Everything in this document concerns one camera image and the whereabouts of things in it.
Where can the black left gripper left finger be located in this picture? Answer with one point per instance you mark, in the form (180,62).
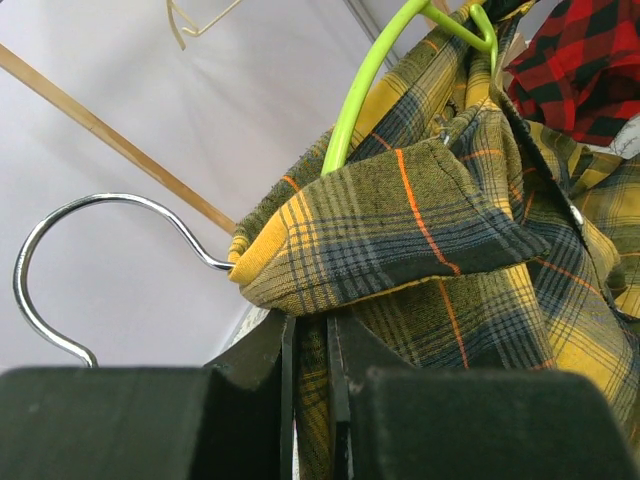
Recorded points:
(229,419)

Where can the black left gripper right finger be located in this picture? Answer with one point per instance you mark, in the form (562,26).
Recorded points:
(391,420)

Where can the yellow plaid shirt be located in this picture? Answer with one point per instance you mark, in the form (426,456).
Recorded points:
(462,235)

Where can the red black plaid shirt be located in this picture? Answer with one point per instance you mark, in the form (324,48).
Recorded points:
(580,73)

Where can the green clothes hanger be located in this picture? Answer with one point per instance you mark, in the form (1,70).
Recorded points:
(483,39)

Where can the wooden clothes rack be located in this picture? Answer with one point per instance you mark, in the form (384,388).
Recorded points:
(43,87)

